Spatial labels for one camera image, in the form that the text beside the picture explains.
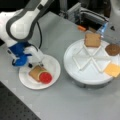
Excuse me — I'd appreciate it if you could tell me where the white blue gripper body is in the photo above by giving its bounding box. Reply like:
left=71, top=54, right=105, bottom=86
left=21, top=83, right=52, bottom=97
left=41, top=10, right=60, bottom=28
left=8, top=42, right=44, bottom=67

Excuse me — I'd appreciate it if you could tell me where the brown toast slice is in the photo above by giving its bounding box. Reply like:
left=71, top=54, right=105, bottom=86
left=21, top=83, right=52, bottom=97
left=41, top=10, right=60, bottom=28
left=29, top=65, right=46, bottom=81
left=84, top=33, right=101, bottom=47

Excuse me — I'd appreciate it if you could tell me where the red tomato slice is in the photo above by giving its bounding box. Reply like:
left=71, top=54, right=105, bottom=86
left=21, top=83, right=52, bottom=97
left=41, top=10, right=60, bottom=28
left=39, top=72, right=52, bottom=84

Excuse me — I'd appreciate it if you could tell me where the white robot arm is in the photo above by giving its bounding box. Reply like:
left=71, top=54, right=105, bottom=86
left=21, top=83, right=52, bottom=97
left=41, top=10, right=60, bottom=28
left=0, top=0, right=54, bottom=66

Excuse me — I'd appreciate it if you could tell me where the white paper plate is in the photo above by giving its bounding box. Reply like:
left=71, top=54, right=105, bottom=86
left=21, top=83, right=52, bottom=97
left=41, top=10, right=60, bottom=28
left=19, top=55, right=61, bottom=90

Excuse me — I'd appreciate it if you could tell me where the white sectioned round tray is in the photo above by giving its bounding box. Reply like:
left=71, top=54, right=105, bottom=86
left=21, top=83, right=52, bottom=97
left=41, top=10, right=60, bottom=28
left=64, top=39, right=120, bottom=85

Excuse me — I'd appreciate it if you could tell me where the orange block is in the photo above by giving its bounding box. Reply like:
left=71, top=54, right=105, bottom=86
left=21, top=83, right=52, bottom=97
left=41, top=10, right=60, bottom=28
left=78, top=26, right=86, bottom=31

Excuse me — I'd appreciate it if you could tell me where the yellow cheese slice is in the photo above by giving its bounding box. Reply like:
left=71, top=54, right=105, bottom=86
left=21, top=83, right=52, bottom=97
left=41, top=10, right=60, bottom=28
left=104, top=63, right=120, bottom=77

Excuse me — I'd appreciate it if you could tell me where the brown meat patty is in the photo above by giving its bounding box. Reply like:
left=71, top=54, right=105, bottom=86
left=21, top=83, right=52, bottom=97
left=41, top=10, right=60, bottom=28
left=105, top=44, right=120, bottom=56

